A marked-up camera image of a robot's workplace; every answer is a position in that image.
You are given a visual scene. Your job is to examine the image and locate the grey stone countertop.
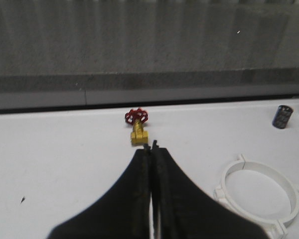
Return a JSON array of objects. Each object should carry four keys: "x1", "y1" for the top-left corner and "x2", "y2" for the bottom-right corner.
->
[{"x1": 0, "y1": 0, "x2": 299, "y2": 94}]

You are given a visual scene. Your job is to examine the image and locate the brass valve red handwheel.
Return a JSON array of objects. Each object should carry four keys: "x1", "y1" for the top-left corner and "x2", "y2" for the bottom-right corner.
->
[{"x1": 125, "y1": 108, "x2": 149, "y2": 145}]

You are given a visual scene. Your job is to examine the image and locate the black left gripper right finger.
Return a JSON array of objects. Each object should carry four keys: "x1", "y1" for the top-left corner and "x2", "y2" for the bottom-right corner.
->
[{"x1": 151, "y1": 140, "x2": 268, "y2": 239}]

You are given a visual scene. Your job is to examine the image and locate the white half pipe clamp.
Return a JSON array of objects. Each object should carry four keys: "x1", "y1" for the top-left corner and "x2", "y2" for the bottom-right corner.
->
[
  {"x1": 214, "y1": 154, "x2": 288, "y2": 239},
  {"x1": 242, "y1": 161, "x2": 299, "y2": 227}
]

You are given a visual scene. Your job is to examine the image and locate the black cylindrical capacitor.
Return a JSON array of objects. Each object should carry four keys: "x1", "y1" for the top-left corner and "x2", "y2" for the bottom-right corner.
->
[{"x1": 272, "y1": 105, "x2": 294, "y2": 129}]

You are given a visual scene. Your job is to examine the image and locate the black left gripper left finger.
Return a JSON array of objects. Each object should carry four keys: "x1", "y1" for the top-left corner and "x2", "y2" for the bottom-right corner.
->
[{"x1": 48, "y1": 144, "x2": 151, "y2": 239}]

